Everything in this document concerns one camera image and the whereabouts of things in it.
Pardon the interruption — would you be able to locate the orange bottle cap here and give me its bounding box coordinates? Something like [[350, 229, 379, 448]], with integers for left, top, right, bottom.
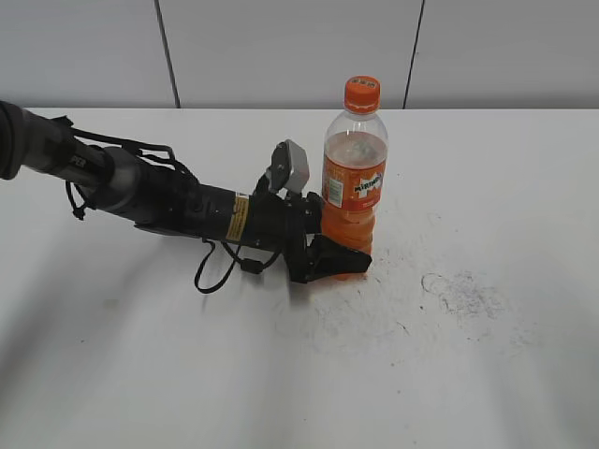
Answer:
[[343, 76, 381, 114]]

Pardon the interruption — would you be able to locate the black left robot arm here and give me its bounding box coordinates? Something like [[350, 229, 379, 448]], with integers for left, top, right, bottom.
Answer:
[[1, 102, 372, 283]]

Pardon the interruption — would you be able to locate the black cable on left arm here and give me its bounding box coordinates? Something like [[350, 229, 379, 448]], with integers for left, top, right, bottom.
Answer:
[[194, 238, 283, 296]]

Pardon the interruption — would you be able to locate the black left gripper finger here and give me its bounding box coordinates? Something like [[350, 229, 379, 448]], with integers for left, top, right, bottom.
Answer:
[[306, 234, 372, 282]]

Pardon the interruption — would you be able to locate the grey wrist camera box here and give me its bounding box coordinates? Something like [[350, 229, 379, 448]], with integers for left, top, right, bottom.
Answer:
[[266, 139, 310, 195]]

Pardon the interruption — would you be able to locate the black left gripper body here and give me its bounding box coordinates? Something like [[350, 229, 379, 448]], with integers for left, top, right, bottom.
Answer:
[[243, 192, 322, 283]]

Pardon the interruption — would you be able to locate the orange soda plastic bottle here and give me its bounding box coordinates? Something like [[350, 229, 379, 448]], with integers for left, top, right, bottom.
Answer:
[[321, 110, 388, 254]]

